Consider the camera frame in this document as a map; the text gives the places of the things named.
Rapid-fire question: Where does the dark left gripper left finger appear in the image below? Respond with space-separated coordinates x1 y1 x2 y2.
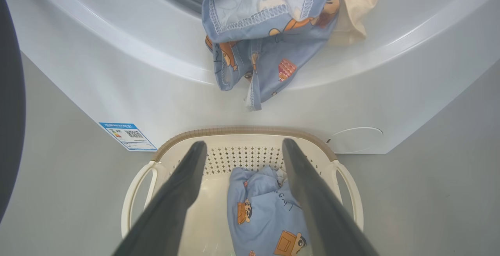
112 141 207 256

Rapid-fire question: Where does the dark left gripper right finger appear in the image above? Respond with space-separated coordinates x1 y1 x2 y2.
282 138 379 256

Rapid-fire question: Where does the blue cartoon print garment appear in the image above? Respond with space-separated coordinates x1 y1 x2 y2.
227 165 313 256

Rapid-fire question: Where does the blue and cream cartoon garment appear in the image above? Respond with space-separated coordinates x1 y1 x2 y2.
197 0 382 112

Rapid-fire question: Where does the black round glass washer door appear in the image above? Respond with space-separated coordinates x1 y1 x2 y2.
0 0 27 223

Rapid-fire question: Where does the white front-load washing machine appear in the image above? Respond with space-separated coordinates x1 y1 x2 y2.
0 0 500 155

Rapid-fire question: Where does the cream perforated laundry basket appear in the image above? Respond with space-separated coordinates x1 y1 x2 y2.
120 127 364 256

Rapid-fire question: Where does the round white filter cover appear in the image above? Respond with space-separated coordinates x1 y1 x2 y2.
326 127 384 154

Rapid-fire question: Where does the blue energy label sticker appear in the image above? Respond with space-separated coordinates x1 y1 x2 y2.
98 122 158 152

